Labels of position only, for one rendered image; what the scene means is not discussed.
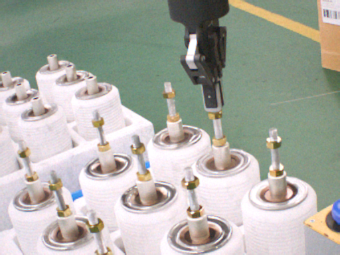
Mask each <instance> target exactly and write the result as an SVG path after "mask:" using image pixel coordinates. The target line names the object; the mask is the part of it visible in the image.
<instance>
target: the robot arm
mask: <svg viewBox="0 0 340 255"><path fill-rule="evenodd" d="M167 4H168V8H169V15H170V18H171V20H172V21H174V22H176V23H182V24H183V25H184V26H185V35H184V41H185V46H186V48H187V49H188V53H187V54H182V55H181V56H180V63H181V65H182V67H183V68H184V70H185V72H186V73H187V74H188V76H189V78H190V79H191V81H192V83H193V84H194V85H198V84H201V88H202V93H203V102H204V107H205V110H206V111H208V112H219V111H220V110H221V109H222V107H223V106H224V103H225V101H224V92H223V87H222V80H221V79H220V78H222V76H223V71H222V69H223V68H224V67H225V65H226V62H225V60H226V38H227V29H226V27H225V26H219V18H222V17H224V16H225V15H227V14H228V13H229V11H230V6H229V4H228V0H167Z"/></svg>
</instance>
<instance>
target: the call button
mask: <svg viewBox="0 0 340 255"><path fill-rule="evenodd" d="M332 217H333V218H334V219H335V221H336V222H337V223H338V224H339V225H340V199H339V200H338V201H335V203H334V204H333V206H332Z"/></svg>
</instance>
